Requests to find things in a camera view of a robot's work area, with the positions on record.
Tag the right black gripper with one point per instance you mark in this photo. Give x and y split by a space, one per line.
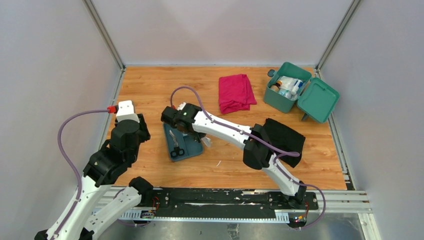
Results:
199 135

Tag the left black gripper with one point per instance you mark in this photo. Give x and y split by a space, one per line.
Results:
146 133

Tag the teal divided tray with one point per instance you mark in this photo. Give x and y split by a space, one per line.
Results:
191 147

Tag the black handled scissors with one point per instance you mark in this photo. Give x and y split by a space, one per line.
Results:
177 150

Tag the teal medicine box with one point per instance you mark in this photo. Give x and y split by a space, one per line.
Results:
315 98

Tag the white paper sachet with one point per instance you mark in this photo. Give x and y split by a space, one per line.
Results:
206 141

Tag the brown orange-cap bottle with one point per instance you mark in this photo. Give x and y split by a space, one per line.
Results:
276 86

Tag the white gauze pack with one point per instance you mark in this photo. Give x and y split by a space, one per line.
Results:
287 83

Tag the small white blue tube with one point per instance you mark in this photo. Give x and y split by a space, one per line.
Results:
297 84

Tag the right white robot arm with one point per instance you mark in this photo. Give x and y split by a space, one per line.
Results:
258 152

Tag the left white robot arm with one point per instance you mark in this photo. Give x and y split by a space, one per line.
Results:
114 157

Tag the pink folded cloth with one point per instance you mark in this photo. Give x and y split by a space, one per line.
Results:
235 93

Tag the black cloth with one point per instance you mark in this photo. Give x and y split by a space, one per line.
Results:
286 139

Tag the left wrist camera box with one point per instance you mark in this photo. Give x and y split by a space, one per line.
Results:
126 111

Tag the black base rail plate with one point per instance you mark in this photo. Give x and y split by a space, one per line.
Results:
224 204

